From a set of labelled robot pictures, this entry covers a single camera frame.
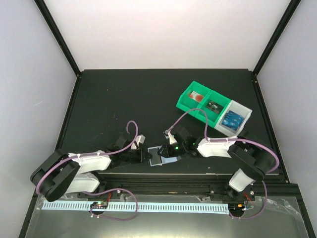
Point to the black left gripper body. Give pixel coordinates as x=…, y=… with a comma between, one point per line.
x=136, y=158

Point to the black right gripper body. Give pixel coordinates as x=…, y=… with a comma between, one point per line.
x=178, y=151

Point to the dark black card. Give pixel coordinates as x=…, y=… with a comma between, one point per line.
x=156, y=158

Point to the blue credit card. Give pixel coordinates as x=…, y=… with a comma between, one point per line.
x=231, y=114

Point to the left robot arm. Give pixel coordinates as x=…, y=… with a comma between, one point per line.
x=62, y=173

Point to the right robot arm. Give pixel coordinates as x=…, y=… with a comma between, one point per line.
x=253, y=159

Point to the dark card in bin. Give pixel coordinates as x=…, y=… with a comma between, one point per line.
x=214, y=107

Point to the red card in bin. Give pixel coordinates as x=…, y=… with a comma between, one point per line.
x=196, y=96

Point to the green plastic bin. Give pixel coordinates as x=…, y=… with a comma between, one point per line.
x=214, y=118
x=185, y=103

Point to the white plastic bin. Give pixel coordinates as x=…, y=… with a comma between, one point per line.
x=239, y=109

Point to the left controller board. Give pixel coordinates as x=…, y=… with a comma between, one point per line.
x=99, y=205

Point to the controller board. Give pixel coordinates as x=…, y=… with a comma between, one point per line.
x=240, y=207
x=99, y=205

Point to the right controller board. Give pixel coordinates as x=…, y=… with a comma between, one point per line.
x=240, y=207

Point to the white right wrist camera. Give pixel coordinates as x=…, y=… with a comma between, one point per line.
x=170, y=137

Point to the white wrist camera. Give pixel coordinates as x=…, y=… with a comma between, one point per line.
x=170, y=137
x=138, y=141

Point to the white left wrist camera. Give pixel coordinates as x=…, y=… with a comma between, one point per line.
x=138, y=141

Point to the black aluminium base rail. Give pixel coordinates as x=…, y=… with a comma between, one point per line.
x=195, y=185

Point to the white slotted cable duct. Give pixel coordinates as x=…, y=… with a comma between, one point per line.
x=152, y=207

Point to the black corner frame post right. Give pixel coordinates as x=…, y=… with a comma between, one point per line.
x=287, y=15

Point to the black corner frame post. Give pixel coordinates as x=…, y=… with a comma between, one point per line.
x=287, y=15
x=45, y=12

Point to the black corner frame post left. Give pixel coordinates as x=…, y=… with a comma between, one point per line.
x=45, y=12

